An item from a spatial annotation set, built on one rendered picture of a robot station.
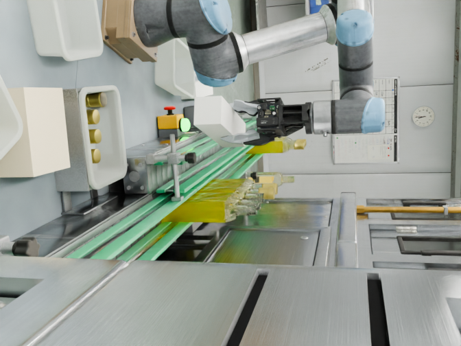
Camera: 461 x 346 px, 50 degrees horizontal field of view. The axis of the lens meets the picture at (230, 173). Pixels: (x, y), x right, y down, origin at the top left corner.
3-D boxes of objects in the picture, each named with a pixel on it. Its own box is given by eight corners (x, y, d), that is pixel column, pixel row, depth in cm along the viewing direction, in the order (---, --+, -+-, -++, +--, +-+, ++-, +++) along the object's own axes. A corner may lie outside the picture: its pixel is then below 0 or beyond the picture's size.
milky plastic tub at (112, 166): (57, 192, 108) (93, 192, 106) (44, 89, 104) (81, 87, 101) (97, 176, 124) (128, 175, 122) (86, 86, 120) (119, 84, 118)
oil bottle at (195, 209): (158, 222, 131) (236, 223, 125) (156, 202, 129) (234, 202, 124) (166, 216, 136) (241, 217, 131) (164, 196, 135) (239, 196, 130)
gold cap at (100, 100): (105, 90, 117) (88, 91, 118) (98, 93, 114) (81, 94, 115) (108, 105, 118) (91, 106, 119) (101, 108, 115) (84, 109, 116)
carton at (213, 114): (194, 97, 105) (221, 95, 104) (223, 124, 128) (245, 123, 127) (193, 124, 104) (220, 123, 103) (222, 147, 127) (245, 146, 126)
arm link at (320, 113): (332, 105, 112) (332, 140, 110) (311, 106, 113) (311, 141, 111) (331, 95, 104) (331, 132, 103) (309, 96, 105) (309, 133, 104)
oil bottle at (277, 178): (233, 187, 213) (293, 187, 206) (232, 174, 211) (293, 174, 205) (236, 184, 218) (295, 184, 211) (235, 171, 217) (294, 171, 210)
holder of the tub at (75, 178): (60, 215, 109) (91, 215, 107) (43, 90, 104) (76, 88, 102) (97, 195, 126) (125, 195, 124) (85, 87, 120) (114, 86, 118)
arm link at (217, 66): (182, 31, 139) (362, -21, 142) (194, 77, 148) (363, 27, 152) (189, 49, 129) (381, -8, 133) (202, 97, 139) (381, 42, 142)
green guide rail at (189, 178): (156, 193, 128) (184, 193, 126) (155, 189, 128) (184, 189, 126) (267, 122, 294) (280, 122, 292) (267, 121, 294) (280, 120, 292)
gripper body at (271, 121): (254, 97, 107) (309, 94, 104) (261, 108, 115) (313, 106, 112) (253, 131, 106) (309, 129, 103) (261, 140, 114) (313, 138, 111)
